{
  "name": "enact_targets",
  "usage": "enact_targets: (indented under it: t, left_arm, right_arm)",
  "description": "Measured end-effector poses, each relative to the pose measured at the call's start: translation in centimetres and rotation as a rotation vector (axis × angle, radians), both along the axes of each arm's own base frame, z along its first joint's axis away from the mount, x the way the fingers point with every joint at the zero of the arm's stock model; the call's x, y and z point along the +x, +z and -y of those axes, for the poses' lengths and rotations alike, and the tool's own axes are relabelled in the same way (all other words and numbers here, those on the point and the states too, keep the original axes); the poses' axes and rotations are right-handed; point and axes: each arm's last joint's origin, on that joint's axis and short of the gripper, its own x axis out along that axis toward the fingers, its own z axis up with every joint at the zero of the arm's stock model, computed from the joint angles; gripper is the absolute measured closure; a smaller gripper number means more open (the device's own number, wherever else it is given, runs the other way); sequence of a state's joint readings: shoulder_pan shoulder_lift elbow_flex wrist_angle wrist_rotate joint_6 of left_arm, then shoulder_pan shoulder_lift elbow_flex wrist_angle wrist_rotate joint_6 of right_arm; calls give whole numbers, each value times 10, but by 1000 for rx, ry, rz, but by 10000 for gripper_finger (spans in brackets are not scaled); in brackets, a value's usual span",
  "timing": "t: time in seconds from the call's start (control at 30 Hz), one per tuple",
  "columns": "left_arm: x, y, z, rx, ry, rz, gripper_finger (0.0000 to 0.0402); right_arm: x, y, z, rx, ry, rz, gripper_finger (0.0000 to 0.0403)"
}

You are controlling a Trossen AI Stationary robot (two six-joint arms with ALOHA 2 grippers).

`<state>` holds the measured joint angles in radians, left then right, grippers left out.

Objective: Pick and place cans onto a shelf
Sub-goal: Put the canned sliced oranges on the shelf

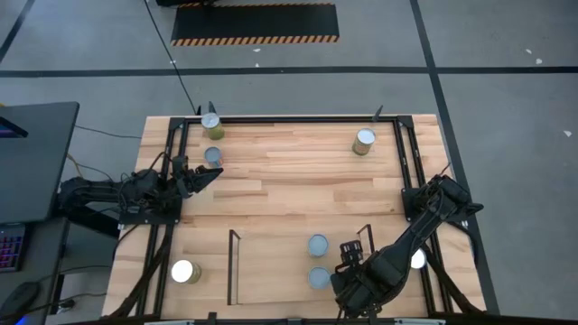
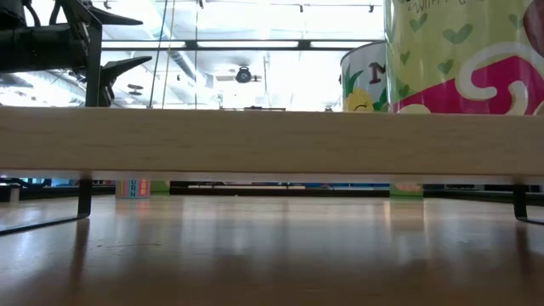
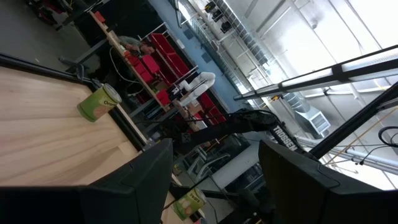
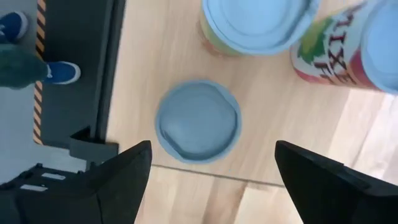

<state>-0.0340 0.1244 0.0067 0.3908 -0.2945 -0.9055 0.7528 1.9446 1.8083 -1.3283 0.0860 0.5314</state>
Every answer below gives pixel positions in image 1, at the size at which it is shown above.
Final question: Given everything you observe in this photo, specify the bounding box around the backlit keyboard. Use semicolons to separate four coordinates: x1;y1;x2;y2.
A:
0;225;27;273

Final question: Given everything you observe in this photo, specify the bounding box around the long black floor cable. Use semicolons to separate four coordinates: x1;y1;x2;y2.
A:
143;0;202;116

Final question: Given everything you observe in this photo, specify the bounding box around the black aluminium table frame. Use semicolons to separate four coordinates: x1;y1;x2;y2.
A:
104;115;488;325

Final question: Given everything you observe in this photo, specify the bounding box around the thin yellow cable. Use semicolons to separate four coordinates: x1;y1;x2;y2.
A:
66;152;86;178

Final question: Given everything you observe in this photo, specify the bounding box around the tall gold label can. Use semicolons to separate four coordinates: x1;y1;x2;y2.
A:
350;127;377;157

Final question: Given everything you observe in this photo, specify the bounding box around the black hazard striped floor mat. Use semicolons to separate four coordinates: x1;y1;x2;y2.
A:
170;2;340;47

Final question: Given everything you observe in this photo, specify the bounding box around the tall can bright lid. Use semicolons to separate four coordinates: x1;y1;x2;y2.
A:
170;259;202;285
409;247;428;271

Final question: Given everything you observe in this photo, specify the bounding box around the black sleeved cable bundle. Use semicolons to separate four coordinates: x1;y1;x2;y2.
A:
424;223;480;315
110;224;176;318

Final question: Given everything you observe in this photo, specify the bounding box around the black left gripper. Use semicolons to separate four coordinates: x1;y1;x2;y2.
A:
169;154;225;200

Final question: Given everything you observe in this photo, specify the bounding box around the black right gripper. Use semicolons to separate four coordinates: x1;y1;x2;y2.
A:
331;240;394;320

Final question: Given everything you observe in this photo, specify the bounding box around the dark grey side table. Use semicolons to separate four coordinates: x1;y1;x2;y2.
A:
0;216;71;325

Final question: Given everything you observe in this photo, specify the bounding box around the short blue grey can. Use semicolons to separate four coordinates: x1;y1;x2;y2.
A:
307;265;332;291
203;145;225;169
307;233;331;259

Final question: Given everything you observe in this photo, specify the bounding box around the blue lit laptop screen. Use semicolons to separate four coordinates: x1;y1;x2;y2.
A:
0;116;30;139

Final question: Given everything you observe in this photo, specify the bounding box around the black computer mouse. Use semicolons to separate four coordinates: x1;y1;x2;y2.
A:
0;282;41;320

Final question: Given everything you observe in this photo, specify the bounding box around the tall olive green label can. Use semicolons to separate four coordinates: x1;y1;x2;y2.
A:
200;112;226;141

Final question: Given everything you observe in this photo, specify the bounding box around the black equipment base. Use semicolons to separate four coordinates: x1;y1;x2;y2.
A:
155;0;219;7

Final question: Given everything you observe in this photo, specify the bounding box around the thin black cable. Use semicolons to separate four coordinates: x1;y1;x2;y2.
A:
74;125;142;140

